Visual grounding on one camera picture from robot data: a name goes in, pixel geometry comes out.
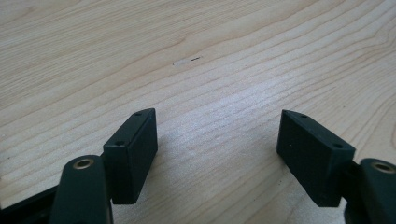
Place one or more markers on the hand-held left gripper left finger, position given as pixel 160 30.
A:
pixel 130 161

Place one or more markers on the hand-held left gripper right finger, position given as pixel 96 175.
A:
pixel 314 155

